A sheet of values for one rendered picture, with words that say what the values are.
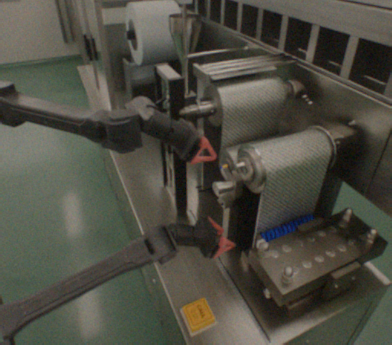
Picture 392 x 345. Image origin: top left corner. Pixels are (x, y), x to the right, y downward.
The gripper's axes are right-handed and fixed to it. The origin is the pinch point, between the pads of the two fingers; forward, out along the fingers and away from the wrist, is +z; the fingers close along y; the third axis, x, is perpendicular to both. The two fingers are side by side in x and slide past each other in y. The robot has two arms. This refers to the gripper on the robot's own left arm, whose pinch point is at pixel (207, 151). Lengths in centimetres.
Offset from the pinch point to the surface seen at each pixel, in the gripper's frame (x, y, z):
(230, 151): 0.4, -11.4, 18.0
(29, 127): -148, -307, 24
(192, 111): 3.6, -23.2, 5.2
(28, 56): -131, -552, 16
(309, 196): 3.6, 6.3, 40.5
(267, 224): -10.8, 6.1, 32.6
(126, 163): -40, -66, 20
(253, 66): 26.4, -23.5, 14.6
